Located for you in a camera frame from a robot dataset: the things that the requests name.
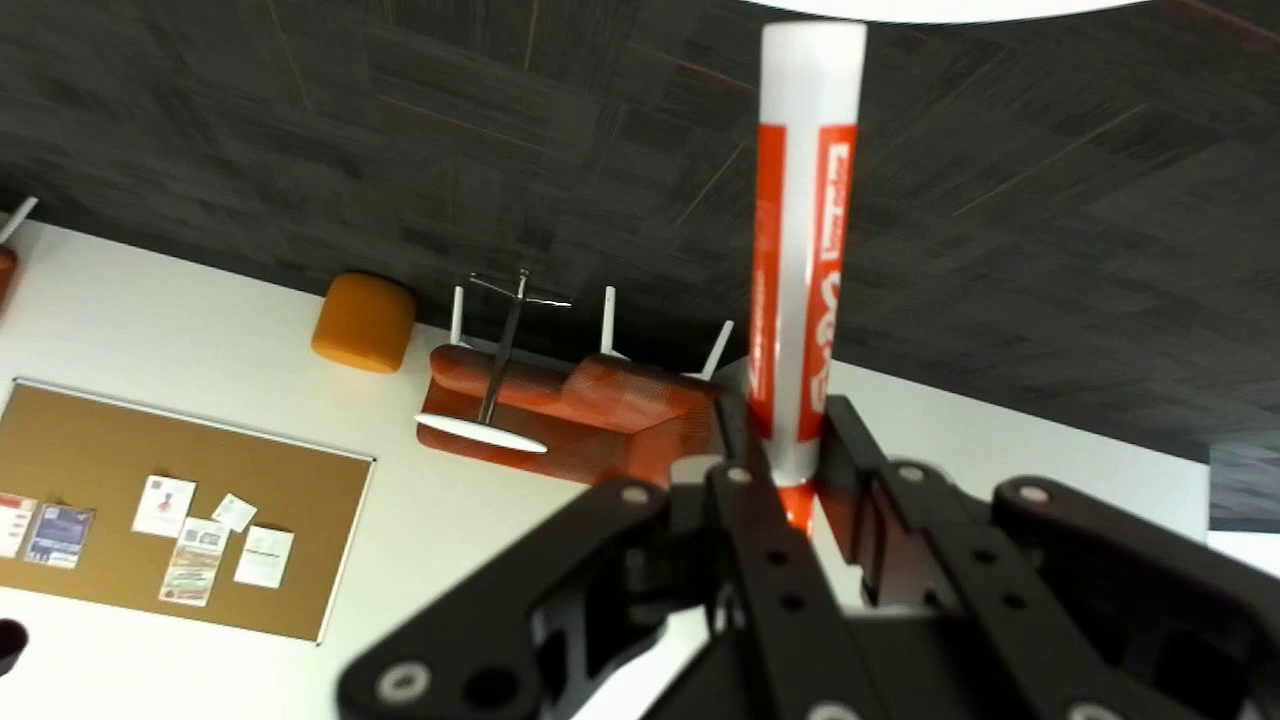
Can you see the white and red marker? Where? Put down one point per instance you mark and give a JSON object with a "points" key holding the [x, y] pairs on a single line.
{"points": [[800, 209]]}

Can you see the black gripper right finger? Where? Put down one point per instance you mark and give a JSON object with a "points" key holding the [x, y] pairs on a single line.
{"points": [[962, 627]]}

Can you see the round white table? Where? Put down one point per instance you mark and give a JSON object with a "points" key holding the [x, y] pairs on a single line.
{"points": [[947, 10]]}

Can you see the cork pin board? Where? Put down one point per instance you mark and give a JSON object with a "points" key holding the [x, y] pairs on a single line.
{"points": [[149, 510]]}

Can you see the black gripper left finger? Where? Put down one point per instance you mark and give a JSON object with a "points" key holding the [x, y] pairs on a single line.
{"points": [[784, 627]]}

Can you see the orange round stool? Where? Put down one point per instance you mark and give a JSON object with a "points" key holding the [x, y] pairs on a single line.
{"points": [[366, 321]]}

